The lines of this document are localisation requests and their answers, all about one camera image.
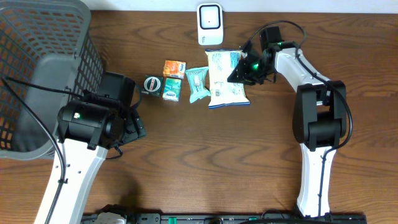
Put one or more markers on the teal small snack packet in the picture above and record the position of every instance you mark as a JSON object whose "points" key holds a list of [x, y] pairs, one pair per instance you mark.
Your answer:
{"points": [[196, 79]]}

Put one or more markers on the orange tissue pack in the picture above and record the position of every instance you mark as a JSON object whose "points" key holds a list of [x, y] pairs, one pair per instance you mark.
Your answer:
{"points": [[174, 69]]}

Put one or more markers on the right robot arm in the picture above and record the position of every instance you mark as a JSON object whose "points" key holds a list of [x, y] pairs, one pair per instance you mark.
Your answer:
{"points": [[322, 121]]}

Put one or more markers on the grey plastic mesh basket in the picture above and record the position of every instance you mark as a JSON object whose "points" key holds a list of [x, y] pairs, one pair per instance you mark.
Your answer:
{"points": [[47, 59]]}

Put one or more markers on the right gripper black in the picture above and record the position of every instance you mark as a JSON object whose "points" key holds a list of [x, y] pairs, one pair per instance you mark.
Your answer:
{"points": [[240, 76]]}

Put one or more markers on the green tissue pack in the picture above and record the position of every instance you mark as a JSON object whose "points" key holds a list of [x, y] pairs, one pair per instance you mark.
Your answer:
{"points": [[172, 89]]}

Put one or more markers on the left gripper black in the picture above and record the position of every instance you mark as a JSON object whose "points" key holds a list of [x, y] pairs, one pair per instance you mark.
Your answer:
{"points": [[134, 126]]}

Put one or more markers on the dark green round-label box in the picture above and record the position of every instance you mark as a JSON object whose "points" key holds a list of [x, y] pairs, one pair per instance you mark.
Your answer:
{"points": [[152, 85]]}

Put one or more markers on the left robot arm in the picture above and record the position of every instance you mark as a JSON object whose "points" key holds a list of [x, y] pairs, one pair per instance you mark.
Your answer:
{"points": [[87, 129]]}

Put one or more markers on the large white snack bag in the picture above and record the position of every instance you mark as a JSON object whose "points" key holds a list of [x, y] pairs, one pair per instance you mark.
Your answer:
{"points": [[221, 63]]}

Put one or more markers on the white barcode scanner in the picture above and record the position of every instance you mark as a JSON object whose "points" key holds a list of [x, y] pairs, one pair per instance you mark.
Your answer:
{"points": [[210, 24]]}

